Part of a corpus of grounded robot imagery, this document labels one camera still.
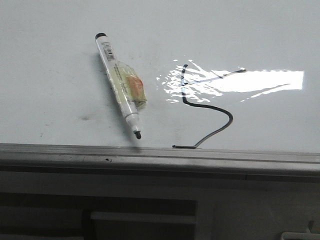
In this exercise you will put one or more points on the white whiteboard with aluminium frame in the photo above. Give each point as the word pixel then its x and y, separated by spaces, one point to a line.
pixel 232 86

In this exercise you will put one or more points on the white whiteboard marker with tape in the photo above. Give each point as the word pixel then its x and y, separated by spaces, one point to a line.
pixel 126 85

